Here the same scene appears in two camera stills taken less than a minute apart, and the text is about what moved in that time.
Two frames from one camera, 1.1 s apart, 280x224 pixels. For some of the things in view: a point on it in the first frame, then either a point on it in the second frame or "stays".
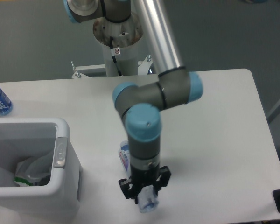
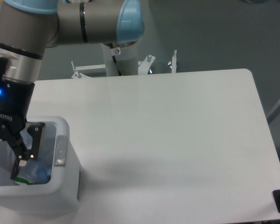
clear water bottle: [147, 196] -> [36, 169]
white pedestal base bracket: [80, 73] stays
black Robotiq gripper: [141, 178] -> [10, 100]
